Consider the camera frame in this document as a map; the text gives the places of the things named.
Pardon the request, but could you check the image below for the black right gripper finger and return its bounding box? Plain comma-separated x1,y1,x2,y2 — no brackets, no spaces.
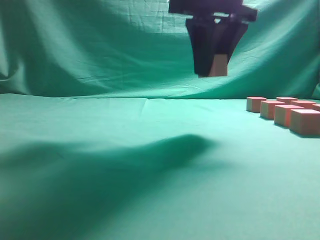
215,20,248,63

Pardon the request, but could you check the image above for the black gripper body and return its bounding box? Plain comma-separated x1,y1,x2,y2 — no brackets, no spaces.
168,0,258,22

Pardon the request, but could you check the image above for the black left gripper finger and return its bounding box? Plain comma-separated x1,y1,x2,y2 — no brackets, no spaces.
185,17,218,78

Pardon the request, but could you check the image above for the red cube column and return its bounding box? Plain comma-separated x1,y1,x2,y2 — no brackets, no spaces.
208,54,228,77
246,96,267,113
290,100,317,109
312,104,320,112
260,100,286,120
276,97,298,105
274,104,304,128
289,109,320,136

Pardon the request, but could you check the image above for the green cloth backdrop and cover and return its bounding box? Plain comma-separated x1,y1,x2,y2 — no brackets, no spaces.
0,0,320,240

